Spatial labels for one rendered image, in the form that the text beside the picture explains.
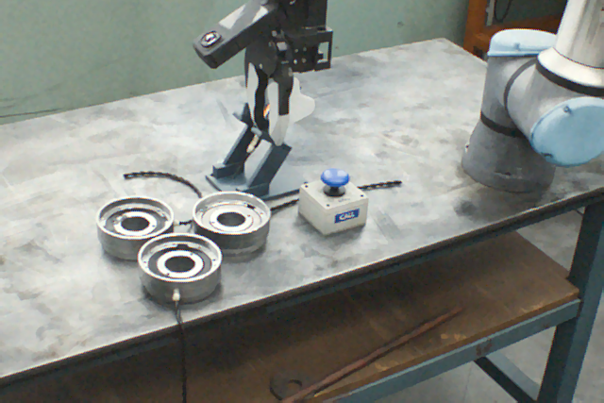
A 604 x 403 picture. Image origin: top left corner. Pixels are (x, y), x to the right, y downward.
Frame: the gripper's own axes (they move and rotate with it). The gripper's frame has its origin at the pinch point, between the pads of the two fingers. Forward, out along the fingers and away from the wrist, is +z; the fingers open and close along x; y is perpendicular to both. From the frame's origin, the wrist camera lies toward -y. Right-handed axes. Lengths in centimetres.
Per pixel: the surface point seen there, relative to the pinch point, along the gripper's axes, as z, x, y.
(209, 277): 12.8, -10.0, -12.8
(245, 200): 13.2, 4.4, 0.0
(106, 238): 13.3, 4.2, -20.9
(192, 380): 41.4, 2.4, -9.6
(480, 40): 70, 144, 171
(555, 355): 58, -7, 61
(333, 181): 9.3, -2.1, 10.0
